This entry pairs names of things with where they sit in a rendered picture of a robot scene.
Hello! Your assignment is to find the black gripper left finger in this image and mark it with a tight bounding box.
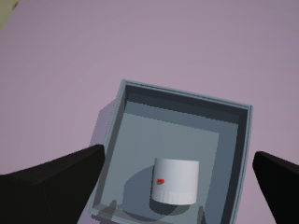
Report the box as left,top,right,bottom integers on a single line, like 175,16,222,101
0,145,105,224

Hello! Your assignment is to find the white cylinder with two slots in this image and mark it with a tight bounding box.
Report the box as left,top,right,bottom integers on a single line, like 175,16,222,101
152,158,198,205

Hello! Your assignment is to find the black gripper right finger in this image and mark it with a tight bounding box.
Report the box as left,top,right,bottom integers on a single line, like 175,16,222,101
253,150,299,224

